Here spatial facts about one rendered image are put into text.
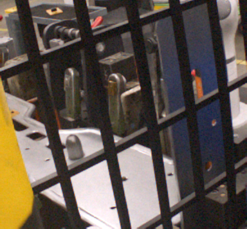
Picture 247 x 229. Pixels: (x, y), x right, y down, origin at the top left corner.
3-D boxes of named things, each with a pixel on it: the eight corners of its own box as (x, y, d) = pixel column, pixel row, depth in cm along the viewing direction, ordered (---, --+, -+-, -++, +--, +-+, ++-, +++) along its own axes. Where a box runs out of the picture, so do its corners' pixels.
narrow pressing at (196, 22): (183, 245, 75) (149, 15, 63) (235, 208, 80) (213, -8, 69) (186, 246, 74) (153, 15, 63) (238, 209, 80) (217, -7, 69)
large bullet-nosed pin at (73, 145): (67, 163, 110) (60, 135, 108) (80, 157, 112) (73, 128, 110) (75, 168, 108) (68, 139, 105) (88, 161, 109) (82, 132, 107)
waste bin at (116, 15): (90, 85, 445) (72, -2, 421) (137, 63, 475) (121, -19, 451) (133, 95, 407) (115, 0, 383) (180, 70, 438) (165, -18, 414)
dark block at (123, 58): (127, 211, 139) (96, 60, 125) (146, 200, 143) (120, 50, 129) (138, 218, 135) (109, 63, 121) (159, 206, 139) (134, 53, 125)
